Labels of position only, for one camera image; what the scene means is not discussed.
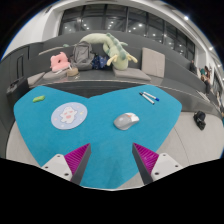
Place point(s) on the square grey seat cushion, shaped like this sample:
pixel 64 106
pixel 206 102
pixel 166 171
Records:
pixel 35 78
pixel 153 62
pixel 131 74

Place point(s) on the beige round tape roll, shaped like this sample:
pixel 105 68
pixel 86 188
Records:
pixel 72 72

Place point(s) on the white marker with blue cap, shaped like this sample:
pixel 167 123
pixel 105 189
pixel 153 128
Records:
pixel 150 96

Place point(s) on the black bag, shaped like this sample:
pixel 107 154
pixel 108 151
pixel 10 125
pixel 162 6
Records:
pixel 200 120

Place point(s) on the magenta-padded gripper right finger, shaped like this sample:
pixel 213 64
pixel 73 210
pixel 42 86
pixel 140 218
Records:
pixel 165 164

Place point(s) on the black suitcase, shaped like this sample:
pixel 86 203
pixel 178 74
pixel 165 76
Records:
pixel 16 90

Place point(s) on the pink plush pillow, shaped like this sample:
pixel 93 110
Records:
pixel 59 62

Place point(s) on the grey and white computer mouse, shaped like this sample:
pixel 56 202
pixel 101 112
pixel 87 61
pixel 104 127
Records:
pixel 125 122

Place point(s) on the round pale-blue cartoon mouse pad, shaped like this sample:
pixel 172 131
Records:
pixel 68 115

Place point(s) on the green eraser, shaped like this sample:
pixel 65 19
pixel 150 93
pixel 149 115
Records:
pixel 38 98

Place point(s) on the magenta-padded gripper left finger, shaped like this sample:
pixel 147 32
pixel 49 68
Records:
pixel 56 164

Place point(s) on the grey backpack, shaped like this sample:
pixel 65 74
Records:
pixel 81 55

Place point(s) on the person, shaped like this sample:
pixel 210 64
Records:
pixel 206 78

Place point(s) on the dark blue patterned bag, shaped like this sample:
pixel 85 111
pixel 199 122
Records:
pixel 99 62

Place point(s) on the green plush dragon toy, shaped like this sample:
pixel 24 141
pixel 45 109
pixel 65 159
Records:
pixel 115 50

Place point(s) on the white marker with black cap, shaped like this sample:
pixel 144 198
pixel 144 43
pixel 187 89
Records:
pixel 147 98

